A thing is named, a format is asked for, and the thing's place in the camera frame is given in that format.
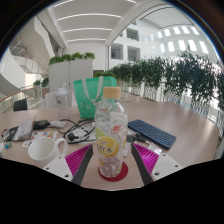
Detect wooden-topped glass railing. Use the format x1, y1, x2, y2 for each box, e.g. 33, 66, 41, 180
0, 84, 46, 116

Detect black chair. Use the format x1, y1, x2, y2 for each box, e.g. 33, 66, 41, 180
12, 98, 29, 112

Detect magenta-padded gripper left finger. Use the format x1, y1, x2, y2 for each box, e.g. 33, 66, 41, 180
43, 143, 95, 186

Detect ceiling light strips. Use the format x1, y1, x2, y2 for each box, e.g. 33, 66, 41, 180
53, 0, 138, 44

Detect white cabinet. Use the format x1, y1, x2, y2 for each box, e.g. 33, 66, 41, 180
48, 59, 94, 93

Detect clear yellow-capped drink bottle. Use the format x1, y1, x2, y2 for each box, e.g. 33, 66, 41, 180
94, 86, 129, 179

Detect dark blue keyboard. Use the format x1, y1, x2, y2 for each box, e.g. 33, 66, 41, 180
127, 118, 178, 151

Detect green plants on cabinet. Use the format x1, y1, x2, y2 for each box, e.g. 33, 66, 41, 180
48, 51, 96, 66

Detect black folder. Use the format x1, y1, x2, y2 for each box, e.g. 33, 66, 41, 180
0, 125, 20, 143

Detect white mug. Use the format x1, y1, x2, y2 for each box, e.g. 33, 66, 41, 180
27, 136, 69, 169

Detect small potted plants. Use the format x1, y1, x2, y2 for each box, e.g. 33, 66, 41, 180
32, 77, 50, 88

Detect black cables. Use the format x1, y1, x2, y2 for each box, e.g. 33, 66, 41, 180
59, 118, 98, 144

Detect green hedge plant row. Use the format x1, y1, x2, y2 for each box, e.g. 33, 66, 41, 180
93, 49, 224, 113

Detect tablet in brown case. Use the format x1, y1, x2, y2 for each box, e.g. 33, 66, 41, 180
11, 115, 38, 142

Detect flat round red coaster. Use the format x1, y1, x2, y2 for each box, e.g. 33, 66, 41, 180
97, 161, 129, 183

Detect small white card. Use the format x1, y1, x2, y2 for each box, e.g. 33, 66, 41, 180
146, 142, 164, 156

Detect clear white-lidded shaker bottle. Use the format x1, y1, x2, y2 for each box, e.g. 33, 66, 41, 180
54, 83, 70, 120

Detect green tote bag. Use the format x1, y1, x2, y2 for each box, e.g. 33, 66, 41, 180
73, 76, 118, 120

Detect colourful sticker sheet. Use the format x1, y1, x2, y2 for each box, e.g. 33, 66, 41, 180
21, 130, 59, 149

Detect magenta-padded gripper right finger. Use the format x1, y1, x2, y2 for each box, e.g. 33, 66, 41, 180
130, 142, 184, 186

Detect black power adapter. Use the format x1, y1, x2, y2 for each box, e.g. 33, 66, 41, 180
33, 119, 52, 131

